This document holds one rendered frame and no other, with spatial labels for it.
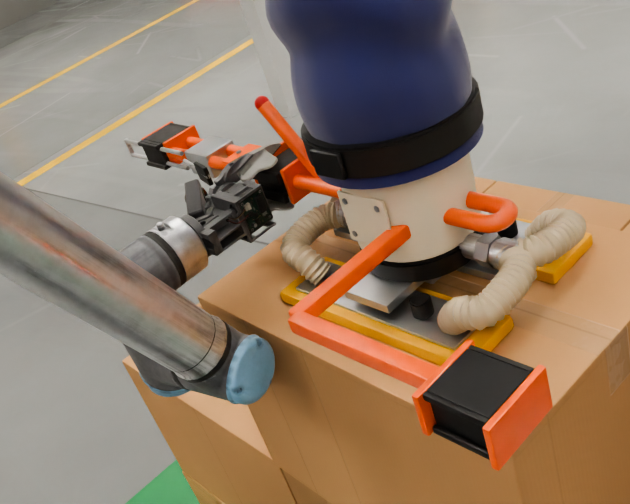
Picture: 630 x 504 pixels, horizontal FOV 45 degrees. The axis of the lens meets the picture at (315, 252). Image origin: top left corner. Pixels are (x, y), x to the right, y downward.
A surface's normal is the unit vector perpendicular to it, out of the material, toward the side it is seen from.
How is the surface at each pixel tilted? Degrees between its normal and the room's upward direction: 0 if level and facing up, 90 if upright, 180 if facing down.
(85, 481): 0
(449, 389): 0
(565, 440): 90
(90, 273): 90
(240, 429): 0
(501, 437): 90
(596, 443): 90
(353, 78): 77
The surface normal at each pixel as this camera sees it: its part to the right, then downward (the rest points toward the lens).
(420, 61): 0.50, 0.01
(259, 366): 0.81, 0.11
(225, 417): -0.28, -0.81
